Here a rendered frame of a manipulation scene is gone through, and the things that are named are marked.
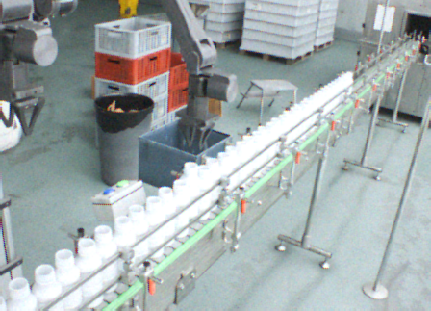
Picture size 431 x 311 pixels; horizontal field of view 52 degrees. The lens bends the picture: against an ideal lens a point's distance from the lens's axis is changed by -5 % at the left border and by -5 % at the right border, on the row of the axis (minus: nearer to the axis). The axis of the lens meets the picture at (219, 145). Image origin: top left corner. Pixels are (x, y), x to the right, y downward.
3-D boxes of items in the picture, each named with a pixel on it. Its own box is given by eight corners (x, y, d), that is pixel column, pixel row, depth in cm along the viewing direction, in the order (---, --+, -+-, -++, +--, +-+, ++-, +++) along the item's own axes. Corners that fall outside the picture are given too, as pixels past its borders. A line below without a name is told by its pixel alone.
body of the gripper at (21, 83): (17, 102, 83) (14, 64, 80) (-14, 91, 87) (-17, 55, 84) (44, 94, 88) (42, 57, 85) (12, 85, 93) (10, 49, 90)
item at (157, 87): (133, 112, 377) (134, 86, 368) (93, 102, 391) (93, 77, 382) (168, 93, 429) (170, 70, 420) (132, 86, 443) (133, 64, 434)
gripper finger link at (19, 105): (21, 142, 86) (17, 96, 82) (-1, 133, 89) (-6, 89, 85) (48, 132, 91) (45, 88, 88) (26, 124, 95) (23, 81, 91)
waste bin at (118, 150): (126, 198, 337) (127, 116, 312) (83, 179, 357) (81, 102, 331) (163, 176, 374) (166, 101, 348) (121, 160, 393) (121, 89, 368)
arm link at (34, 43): (21, -9, 84) (-18, -4, 77) (63, -4, 80) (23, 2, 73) (26, 51, 90) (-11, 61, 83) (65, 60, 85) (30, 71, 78)
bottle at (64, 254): (63, 301, 101) (57, 244, 95) (87, 306, 101) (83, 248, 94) (51, 320, 96) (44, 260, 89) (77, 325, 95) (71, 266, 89)
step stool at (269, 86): (269, 105, 567) (274, 72, 550) (295, 123, 516) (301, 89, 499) (235, 107, 549) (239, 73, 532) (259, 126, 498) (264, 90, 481)
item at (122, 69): (134, 86, 369) (134, 59, 360) (93, 77, 383) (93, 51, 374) (170, 70, 421) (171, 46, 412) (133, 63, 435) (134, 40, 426)
